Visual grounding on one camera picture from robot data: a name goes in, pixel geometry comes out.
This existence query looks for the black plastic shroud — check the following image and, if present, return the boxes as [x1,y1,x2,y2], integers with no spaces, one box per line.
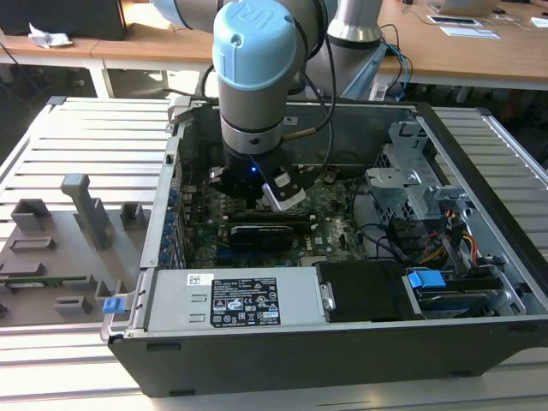
[315,260,427,325]

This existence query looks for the green motherboard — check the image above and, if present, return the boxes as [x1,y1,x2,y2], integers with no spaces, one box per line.
[178,164,370,270]

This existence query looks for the black cable bundle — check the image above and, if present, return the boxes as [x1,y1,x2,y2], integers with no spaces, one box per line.
[384,217,427,263]

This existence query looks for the crumpled white paper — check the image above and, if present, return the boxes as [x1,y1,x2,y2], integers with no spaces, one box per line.
[27,21,74,49]

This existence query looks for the silver laptop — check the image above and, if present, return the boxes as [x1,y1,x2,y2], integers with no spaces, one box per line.
[427,0,500,15]

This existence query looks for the grey parts rack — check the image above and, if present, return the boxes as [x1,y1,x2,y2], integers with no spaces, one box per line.
[0,173,151,327]

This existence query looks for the blue cables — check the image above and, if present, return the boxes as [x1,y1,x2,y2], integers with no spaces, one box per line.
[383,40,415,104]

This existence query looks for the black PC case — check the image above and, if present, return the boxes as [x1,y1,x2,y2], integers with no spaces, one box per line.
[98,97,548,399]

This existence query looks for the white framed tablet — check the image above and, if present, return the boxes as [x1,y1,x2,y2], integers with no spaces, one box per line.
[426,15,483,27]

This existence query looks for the grey power supply unit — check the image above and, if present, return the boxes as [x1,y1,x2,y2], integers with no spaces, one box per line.
[143,268,331,333]

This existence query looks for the CPU socket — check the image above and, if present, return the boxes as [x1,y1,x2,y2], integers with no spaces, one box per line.
[243,197,303,215]

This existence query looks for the blue disk carrier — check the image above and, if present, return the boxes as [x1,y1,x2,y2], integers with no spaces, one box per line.
[402,267,515,320]

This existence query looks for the metal drive cage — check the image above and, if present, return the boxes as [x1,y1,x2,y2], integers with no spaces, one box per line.
[364,121,472,223]

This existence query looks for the wooden desk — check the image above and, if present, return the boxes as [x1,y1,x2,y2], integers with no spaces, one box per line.
[376,0,548,104]
[0,0,223,102]

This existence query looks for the blue case latch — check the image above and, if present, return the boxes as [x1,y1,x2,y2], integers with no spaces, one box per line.
[103,297,126,317]

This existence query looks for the black graphics card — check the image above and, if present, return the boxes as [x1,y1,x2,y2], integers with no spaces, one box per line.
[229,223,295,254]

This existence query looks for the green RAM stick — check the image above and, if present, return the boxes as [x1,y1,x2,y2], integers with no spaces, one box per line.
[0,276,89,292]

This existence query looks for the pale blue teach pendant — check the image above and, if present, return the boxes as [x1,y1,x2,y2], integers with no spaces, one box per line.
[337,42,390,102]

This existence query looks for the black monitor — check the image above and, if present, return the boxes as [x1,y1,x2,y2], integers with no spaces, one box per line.
[0,0,128,43]

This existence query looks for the black RAM slot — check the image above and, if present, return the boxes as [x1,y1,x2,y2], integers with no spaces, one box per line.
[225,218,317,233]
[228,212,313,222]

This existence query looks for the coloured wire bundle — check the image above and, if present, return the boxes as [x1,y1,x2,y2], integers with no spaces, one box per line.
[421,207,480,269]

